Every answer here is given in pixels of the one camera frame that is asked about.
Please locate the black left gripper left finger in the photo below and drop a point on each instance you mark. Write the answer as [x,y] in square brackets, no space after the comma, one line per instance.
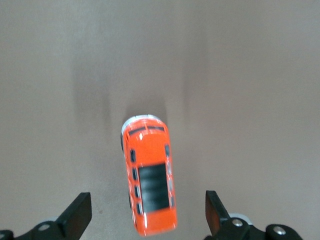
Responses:
[75,217]

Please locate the orange toy bus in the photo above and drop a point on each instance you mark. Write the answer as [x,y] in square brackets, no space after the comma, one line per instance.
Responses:
[150,150]

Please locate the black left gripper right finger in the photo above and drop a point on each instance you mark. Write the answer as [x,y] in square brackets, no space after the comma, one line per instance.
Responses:
[216,215]

